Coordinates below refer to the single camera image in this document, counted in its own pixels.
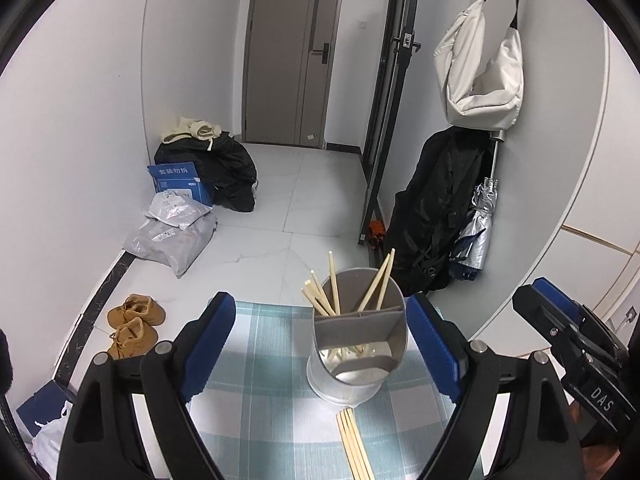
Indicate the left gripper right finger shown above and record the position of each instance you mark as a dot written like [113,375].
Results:
[538,439]

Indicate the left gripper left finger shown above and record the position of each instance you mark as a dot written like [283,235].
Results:
[102,438]

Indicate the white plastic bag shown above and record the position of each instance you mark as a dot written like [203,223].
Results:
[46,445]

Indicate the tan shoe near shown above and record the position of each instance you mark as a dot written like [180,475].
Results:
[132,339]

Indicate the tan shoe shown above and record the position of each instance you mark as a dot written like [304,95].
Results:
[132,339]
[137,306]

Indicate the tan shoe far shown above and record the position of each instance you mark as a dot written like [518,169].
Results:
[137,306]

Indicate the blue plaid tablecloth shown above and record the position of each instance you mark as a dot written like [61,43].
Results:
[259,419]

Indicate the silver folded umbrella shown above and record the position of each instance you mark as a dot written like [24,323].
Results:
[470,253]

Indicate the lower grey parcel bag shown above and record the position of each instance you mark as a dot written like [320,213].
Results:
[168,245]

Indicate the grey parcel bag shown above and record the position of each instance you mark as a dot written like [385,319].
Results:
[176,210]
[168,245]

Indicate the grey utensil holder cup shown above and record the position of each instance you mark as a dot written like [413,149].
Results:
[352,354]

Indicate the black hanging coat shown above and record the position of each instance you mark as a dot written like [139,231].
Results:
[433,209]

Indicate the upper grey parcel bag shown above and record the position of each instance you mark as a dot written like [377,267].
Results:
[176,210]

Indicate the chopstick in holder upright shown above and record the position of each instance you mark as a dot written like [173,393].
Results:
[334,286]

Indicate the blue cardboard box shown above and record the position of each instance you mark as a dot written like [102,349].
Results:
[181,177]

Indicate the white hanging bag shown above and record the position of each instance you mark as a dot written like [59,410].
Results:
[476,94]

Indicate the black clothes pile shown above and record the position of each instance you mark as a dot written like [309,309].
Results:
[222,164]

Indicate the cream garment on pile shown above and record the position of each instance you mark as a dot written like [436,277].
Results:
[189,128]

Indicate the grey entrance door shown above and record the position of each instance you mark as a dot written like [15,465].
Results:
[287,70]

